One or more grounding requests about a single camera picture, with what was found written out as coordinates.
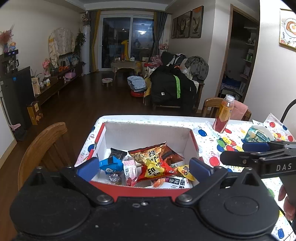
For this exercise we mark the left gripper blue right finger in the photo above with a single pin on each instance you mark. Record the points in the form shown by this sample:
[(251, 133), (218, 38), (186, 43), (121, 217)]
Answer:
[(206, 176)]

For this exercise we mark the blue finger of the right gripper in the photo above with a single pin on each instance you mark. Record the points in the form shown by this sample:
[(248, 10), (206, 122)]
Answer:
[(256, 147)]

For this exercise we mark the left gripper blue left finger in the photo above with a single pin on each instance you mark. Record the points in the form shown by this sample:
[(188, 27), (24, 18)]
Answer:
[(80, 178)]

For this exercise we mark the yellow chocolate candy bag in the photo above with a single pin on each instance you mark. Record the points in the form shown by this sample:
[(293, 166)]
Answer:
[(185, 171)]

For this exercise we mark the white gluten snack bag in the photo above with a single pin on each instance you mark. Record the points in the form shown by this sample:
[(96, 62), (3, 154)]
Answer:
[(172, 182)]

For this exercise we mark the blue cookie packet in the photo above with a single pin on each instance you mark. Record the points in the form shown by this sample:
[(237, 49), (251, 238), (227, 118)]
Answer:
[(111, 165)]

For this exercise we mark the silver foil candy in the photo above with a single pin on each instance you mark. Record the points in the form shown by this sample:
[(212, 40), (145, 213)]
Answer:
[(115, 178)]

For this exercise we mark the black snack packet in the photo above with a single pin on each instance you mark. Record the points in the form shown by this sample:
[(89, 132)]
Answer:
[(119, 154)]

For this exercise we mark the pink drink pouch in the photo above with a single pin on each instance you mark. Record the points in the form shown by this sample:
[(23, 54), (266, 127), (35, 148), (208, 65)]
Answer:
[(130, 171)]

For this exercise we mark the orange yellow chip bag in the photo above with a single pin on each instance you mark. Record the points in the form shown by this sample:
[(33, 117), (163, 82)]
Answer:
[(152, 164)]

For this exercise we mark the copper red foil bag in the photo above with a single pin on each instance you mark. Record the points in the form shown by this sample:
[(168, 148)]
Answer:
[(170, 156)]

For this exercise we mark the person's right hand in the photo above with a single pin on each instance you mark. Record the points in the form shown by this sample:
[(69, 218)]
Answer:
[(288, 208)]

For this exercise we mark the soft tissue pack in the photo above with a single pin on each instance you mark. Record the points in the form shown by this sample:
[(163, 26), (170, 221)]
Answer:
[(258, 134)]

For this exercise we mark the balloon pattern tablecloth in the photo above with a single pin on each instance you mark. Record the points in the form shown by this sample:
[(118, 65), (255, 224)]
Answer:
[(219, 143)]

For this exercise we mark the orange drink bottle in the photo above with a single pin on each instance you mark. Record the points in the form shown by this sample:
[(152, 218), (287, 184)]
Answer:
[(224, 113)]

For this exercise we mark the pink cloth on chair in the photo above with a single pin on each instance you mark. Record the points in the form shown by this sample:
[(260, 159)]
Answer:
[(238, 111)]

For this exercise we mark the wooden chair near box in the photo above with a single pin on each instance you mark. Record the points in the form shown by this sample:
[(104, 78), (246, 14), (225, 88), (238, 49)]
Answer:
[(51, 150)]

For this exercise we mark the red white cardboard box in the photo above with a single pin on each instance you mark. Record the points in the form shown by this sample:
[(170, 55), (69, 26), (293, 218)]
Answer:
[(141, 189)]

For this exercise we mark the grey desk lamp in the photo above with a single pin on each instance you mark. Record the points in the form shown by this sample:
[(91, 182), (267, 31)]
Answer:
[(287, 110)]

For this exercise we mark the black jacket on chair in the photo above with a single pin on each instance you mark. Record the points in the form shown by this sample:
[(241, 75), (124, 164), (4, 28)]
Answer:
[(171, 87)]

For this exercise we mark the yellow framed picture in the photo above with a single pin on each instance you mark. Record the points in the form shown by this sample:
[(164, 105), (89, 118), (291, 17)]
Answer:
[(287, 36)]

